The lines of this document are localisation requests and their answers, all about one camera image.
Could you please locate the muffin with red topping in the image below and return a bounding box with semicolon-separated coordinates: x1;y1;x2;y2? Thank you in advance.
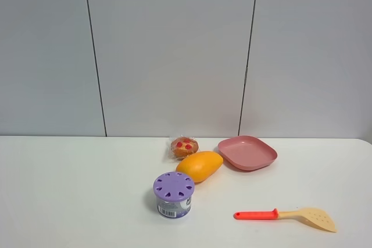
165;136;199;161

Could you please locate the orange yellow mango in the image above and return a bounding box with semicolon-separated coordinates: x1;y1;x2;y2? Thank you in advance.
176;151;223;183

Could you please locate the pink square plate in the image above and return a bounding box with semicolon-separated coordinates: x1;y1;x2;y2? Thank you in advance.
217;135;278;171

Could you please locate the purple lid air freshener can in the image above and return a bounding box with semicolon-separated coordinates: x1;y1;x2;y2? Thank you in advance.
153;171;195;219

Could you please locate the red handle beige spatula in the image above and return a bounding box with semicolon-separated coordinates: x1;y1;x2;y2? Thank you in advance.
233;207;337;233

